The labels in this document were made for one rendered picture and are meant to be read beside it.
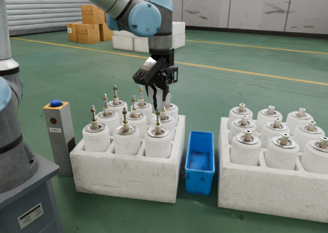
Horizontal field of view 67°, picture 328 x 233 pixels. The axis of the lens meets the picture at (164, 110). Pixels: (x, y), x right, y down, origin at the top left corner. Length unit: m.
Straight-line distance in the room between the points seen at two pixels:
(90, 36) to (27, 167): 3.93
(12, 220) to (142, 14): 0.55
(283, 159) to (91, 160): 0.65
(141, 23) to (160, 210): 0.65
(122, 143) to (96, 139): 0.10
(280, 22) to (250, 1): 0.77
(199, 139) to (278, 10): 4.86
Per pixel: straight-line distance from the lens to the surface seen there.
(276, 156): 0.90
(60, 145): 1.08
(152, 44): 0.77
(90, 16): 4.62
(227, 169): 0.87
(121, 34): 3.85
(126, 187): 0.97
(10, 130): 0.63
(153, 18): 0.59
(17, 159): 0.66
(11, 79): 0.73
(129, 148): 0.90
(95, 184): 1.02
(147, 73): 0.73
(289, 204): 0.98
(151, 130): 0.90
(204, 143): 1.20
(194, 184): 0.98
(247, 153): 0.87
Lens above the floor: 0.69
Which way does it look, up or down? 24 degrees down
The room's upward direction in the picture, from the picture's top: straight up
